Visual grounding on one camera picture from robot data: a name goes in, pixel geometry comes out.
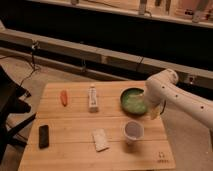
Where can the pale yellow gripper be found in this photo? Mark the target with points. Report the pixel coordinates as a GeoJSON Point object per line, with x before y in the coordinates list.
{"type": "Point", "coordinates": [154, 112]}

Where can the black phone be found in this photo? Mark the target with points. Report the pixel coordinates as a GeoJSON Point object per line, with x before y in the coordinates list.
{"type": "Point", "coordinates": [43, 136]}

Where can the orange carrot toy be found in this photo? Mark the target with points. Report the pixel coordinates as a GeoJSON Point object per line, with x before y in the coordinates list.
{"type": "Point", "coordinates": [64, 98]}

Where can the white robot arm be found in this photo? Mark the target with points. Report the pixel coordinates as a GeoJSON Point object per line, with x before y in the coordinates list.
{"type": "Point", "coordinates": [162, 86]}

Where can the white sponge block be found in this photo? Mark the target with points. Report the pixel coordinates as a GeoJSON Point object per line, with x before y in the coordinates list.
{"type": "Point", "coordinates": [100, 140]}

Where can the green ceramic bowl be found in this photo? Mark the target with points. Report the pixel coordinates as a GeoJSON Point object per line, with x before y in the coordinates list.
{"type": "Point", "coordinates": [132, 102]}

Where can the black stand left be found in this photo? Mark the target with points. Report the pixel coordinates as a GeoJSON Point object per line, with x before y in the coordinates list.
{"type": "Point", "coordinates": [10, 93]}

